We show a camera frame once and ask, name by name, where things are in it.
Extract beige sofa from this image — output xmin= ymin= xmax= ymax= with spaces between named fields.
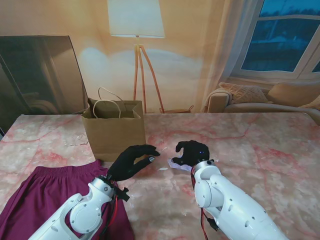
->
xmin=203 ymin=82 xmax=320 ymax=118

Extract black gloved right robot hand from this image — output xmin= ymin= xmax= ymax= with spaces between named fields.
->
xmin=175 ymin=140 xmax=210 ymax=167

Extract red black right arm cable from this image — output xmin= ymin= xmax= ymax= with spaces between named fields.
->
xmin=189 ymin=166 xmax=220 ymax=240

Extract cream knitted cushion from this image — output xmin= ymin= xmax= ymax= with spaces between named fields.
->
xmin=218 ymin=82 xmax=270 ymax=105

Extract maroon shorts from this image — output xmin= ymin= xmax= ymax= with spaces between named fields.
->
xmin=0 ymin=159 xmax=135 ymax=240

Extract sheer cream curtain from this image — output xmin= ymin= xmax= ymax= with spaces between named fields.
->
xmin=199 ymin=0 xmax=266 ymax=113

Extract red black arm cable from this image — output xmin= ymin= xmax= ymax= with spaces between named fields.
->
xmin=98 ymin=181 xmax=121 ymax=240
xmin=189 ymin=166 xmax=220 ymax=240

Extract tripod floor lamp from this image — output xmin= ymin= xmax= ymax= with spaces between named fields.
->
xmin=106 ymin=0 xmax=166 ymax=114

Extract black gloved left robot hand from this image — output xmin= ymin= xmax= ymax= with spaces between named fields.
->
xmin=106 ymin=144 xmax=161 ymax=182

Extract wicker basket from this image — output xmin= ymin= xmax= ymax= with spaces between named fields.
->
xmin=159 ymin=104 xmax=195 ymax=114

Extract lilac sock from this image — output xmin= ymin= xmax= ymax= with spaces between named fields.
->
xmin=166 ymin=156 xmax=194 ymax=172

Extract red black left arm cable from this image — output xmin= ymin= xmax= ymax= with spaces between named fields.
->
xmin=98 ymin=181 xmax=121 ymax=240

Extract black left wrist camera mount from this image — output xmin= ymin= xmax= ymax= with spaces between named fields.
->
xmin=115 ymin=187 xmax=131 ymax=202

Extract dark glass panel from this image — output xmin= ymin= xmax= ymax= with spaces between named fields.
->
xmin=0 ymin=35 xmax=90 ymax=133

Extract kraft paper bag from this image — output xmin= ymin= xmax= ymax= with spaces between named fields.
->
xmin=80 ymin=86 xmax=147 ymax=163

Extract plain beige cushion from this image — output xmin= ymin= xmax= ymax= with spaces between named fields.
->
xmin=266 ymin=83 xmax=320 ymax=106

